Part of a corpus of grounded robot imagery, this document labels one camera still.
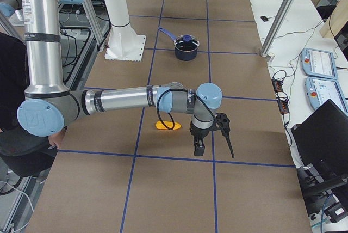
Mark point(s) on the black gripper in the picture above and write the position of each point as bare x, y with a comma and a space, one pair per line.
197, 133

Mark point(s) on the glass lid with blue knob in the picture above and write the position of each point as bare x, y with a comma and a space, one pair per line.
186, 42

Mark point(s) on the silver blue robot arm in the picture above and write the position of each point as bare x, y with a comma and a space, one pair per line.
50, 105

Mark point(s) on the yellow corn cob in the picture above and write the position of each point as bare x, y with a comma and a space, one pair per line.
167, 125

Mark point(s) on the dark blue saucepan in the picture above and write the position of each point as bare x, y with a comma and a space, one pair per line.
181, 55

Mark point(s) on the orange black power strip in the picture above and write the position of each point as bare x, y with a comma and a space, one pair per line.
281, 96

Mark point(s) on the black laptop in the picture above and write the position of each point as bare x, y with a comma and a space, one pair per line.
323, 136

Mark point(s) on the lower teach pendant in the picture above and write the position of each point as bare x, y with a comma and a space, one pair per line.
319, 90

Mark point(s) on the teach pendant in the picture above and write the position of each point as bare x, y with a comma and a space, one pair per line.
318, 63
319, 90

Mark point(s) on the small black puck device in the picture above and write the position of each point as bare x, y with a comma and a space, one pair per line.
264, 18

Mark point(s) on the upper teach pendant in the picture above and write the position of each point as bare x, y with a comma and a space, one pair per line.
318, 63

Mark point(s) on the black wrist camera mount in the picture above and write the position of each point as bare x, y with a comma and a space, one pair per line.
221, 123

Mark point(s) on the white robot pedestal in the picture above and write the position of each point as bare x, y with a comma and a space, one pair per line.
124, 43

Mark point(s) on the aluminium frame post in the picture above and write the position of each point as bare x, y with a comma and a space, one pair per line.
275, 27

